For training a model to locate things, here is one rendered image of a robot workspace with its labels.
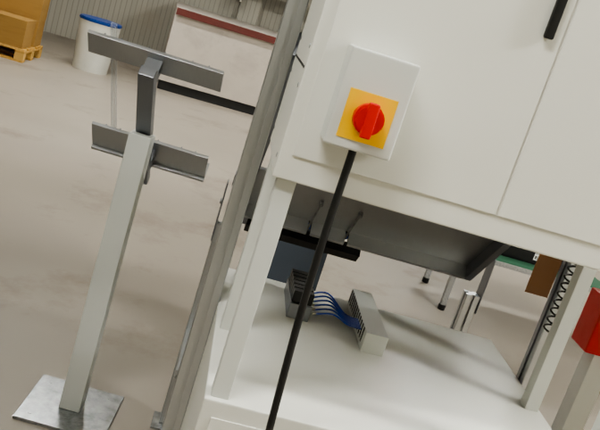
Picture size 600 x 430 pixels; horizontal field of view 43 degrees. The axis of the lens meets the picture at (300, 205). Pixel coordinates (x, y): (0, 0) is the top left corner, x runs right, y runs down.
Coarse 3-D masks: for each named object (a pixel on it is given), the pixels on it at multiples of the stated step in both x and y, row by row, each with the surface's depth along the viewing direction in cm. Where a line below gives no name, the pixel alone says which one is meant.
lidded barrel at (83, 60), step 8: (80, 16) 828; (88, 16) 833; (80, 24) 829; (88, 24) 822; (96, 24) 821; (104, 24) 822; (80, 32) 830; (104, 32) 827; (80, 40) 830; (80, 48) 832; (80, 56) 833; (88, 56) 832; (96, 56) 833; (104, 56) 839; (72, 64) 844; (80, 64) 835; (88, 64) 834; (96, 64) 837; (104, 64) 844; (96, 72) 841; (104, 72) 851
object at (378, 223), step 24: (264, 168) 197; (312, 192) 201; (336, 216) 210; (384, 216) 205; (408, 216) 203; (384, 240) 217; (408, 240) 214; (432, 240) 212; (456, 240) 209; (480, 240) 207
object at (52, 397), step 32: (128, 160) 200; (128, 192) 202; (128, 224) 204; (96, 288) 208; (96, 320) 210; (96, 352) 216; (64, 384) 215; (32, 416) 209; (64, 416) 213; (96, 416) 218
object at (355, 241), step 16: (288, 224) 213; (304, 224) 214; (320, 224) 215; (336, 240) 214; (352, 240) 215; (368, 240) 216; (384, 256) 216; (400, 256) 217; (416, 256) 218; (432, 256) 219; (448, 272) 218; (464, 272) 219
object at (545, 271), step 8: (544, 256) 154; (536, 264) 155; (544, 264) 155; (552, 264) 155; (560, 264) 155; (536, 272) 155; (544, 272) 155; (552, 272) 155; (536, 280) 156; (544, 280) 156; (552, 280) 156; (528, 288) 156; (536, 288) 156; (544, 288) 156; (544, 296) 156
